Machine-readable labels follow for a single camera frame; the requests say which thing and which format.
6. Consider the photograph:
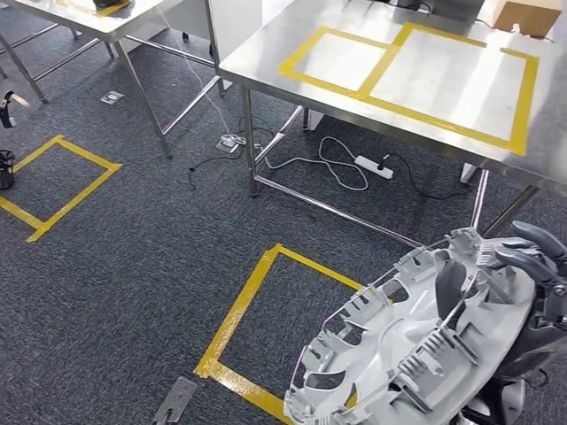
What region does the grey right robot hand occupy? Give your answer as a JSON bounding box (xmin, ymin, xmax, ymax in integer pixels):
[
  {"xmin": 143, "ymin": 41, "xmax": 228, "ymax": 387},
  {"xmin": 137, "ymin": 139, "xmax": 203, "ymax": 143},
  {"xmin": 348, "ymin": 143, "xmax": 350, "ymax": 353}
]
[{"xmin": 436, "ymin": 220, "xmax": 567, "ymax": 376}]

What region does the silver plastic wheel hubcap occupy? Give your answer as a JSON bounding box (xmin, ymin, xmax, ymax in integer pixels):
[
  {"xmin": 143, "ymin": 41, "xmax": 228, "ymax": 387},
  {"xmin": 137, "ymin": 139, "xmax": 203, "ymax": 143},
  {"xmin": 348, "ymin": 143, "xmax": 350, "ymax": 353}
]
[{"xmin": 283, "ymin": 227, "xmax": 537, "ymax": 425}]

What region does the stainless steel workbench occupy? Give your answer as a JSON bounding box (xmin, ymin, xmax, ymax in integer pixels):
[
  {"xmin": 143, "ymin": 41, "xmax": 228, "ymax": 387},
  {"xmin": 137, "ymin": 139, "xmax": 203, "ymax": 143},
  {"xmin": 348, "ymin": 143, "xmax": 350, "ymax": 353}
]
[{"xmin": 219, "ymin": 0, "xmax": 567, "ymax": 248}]

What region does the white power strip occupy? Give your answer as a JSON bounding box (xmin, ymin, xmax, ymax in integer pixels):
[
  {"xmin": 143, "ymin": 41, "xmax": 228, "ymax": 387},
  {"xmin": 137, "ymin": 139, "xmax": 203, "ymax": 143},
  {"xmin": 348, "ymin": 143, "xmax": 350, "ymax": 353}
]
[{"xmin": 353, "ymin": 154, "xmax": 395, "ymax": 180}]

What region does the brown cardboard box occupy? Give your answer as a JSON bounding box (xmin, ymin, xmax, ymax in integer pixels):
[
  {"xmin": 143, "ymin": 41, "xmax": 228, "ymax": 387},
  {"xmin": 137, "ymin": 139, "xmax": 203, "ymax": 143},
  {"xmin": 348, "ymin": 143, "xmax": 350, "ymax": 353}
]
[{"xmin": 478, "ymin": 0, "xmax": 564, "ymax": 39}]

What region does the grey metal panel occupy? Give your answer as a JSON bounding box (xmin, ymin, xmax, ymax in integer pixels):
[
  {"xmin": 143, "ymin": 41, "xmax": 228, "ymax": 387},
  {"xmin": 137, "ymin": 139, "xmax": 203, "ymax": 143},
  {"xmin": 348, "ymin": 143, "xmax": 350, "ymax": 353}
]
[{"xmin": 427, "ymin": 0, "xmax": 486, "ymax": 25}]

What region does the white cabinet panel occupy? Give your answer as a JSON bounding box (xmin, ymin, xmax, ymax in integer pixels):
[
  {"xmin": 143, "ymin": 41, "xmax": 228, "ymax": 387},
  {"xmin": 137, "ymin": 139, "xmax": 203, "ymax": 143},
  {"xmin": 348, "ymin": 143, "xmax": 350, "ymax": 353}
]
[{"xmin": 164, "ymin": 0, "xmax": 264, "ymax": 95}]

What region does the stainless steel table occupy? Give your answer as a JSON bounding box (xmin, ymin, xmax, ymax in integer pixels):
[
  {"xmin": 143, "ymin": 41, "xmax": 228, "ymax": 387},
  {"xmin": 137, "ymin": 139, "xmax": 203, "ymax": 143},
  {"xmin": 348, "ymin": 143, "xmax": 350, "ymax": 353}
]
[{"xmin": 0, "ymin": 0, "xmax": 223, "ymax": 159}]

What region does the black mesh cylinder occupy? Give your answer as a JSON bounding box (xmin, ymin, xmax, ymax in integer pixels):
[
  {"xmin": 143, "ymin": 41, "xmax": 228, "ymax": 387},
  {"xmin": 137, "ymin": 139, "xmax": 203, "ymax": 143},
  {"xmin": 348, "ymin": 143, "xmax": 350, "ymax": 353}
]
[{"xmin": 0, "ymin": 149, "xmax": 16, "ymax": 190}]

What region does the black plug cable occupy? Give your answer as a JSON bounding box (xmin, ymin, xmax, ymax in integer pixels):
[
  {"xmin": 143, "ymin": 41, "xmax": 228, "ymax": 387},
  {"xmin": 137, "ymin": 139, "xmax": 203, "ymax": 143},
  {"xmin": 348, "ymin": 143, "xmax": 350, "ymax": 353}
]
[{"xmin": 384, "ymin": 153, "xmax": 473, "ymax": 201}]

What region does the white power strip cable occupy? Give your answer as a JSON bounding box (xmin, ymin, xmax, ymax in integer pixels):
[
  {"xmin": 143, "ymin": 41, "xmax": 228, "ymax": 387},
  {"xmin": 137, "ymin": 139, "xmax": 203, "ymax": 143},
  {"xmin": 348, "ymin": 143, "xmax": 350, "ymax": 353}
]
[{"xmin": 263, "ymin": 135, "xmax": 369, "ymax": 192}]

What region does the black floor cable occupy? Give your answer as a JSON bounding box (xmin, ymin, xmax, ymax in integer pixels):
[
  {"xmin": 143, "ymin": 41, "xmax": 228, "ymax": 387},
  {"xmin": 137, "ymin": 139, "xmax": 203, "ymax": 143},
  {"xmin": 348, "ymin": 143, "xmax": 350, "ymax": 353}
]
[{"xmin": 188, "ymin": 116, "xmax": 276, "ymax": 190}]

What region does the grey left wrist camera bracket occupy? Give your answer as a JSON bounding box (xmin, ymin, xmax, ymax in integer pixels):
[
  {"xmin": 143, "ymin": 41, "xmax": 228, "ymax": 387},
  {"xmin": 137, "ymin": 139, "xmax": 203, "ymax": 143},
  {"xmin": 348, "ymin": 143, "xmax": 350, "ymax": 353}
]
[{"xmin": 152, "ymin": 376, "xmax": 197, "ymax": 425}]

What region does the thin white hanging cable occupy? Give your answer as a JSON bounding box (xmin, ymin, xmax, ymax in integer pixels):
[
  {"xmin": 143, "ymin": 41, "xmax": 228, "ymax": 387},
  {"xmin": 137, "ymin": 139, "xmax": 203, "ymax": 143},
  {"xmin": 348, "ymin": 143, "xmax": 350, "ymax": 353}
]
[{"xmin": 157, "ymin": 12, "xmax": 231, "ymax": 137}]

